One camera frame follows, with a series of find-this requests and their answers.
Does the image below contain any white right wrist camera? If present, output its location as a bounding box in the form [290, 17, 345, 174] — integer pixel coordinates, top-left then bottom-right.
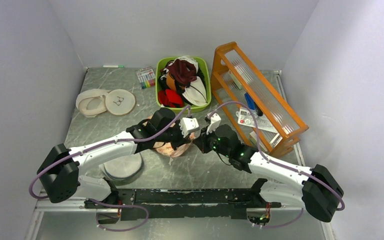
[205, 113, 221, 135]

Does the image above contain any open beige mesh laundry bag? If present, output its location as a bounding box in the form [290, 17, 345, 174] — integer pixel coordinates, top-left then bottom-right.
[75, 88, 110, 118]

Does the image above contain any maroon bra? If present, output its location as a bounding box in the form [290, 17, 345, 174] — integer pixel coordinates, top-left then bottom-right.
[166, 59, 198, 86]

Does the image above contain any white digital timer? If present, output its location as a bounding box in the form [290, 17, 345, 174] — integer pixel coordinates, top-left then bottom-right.
[235, 107, 258, 128]

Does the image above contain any black bra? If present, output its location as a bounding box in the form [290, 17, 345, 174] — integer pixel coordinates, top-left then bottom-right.
[158, 60, 183, 95]

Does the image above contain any red bra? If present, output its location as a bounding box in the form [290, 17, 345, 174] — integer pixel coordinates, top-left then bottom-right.
[157, 89, 184, 108]

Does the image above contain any white bra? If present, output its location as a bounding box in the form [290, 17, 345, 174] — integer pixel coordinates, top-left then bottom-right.
[182, 76, 208, 107]

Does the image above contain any pack of coloured markers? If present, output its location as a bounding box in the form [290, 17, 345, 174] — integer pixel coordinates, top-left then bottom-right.
[135, 66, 156, 89]

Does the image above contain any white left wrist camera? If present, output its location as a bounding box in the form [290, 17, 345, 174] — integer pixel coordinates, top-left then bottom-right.
[179, 117, 200, 138]

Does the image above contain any orange bra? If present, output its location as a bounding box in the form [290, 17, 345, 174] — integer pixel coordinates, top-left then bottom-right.
[166, 73, 177, 91]

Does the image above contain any round white blue-trimmed laundry bag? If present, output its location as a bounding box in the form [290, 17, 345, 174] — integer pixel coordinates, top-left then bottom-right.
[99, 153, 144, 181]

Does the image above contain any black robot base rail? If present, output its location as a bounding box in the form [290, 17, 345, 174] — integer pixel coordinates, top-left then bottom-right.
[84, 178, 282, 221]

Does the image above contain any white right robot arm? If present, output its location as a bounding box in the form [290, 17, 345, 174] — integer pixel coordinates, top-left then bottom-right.
[193, 124, 345, 223]

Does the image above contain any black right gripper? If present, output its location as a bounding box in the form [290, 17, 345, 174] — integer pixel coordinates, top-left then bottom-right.
[193, 124, 231, 158]

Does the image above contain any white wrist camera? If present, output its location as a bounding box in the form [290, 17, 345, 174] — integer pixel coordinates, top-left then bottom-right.
[205, 113, 221, 135]
[179, 117, 200, 138]

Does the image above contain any orange wooden shelf rack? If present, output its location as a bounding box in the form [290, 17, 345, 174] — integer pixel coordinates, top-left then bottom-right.
[210, 42, 309, 158]

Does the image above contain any peach floral mesh laundry bag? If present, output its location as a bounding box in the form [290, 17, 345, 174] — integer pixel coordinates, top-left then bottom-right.
[150, 119, 198, 158]

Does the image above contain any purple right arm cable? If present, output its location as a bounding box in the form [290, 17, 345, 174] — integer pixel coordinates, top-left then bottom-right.
[206, 100, 346, 230]

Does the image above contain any green white marker pen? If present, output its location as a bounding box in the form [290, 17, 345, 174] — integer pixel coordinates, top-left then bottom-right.
[102, 65, 125, 68]

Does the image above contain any blue stapler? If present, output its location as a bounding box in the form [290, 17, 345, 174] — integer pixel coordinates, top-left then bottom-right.
[244, 92, 256, 111]

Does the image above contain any green plastic basket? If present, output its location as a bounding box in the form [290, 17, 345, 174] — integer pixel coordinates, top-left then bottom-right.
[155, 55, 212, 113]

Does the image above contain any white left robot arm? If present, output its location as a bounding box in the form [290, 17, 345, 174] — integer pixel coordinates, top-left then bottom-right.
[33, 107, 199, 208]

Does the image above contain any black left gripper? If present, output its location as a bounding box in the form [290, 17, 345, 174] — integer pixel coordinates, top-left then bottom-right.
[156, 119, 192, 151]

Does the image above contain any green white staple box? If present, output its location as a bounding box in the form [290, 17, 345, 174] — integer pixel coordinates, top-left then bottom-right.
[228, 70, 243, 90]

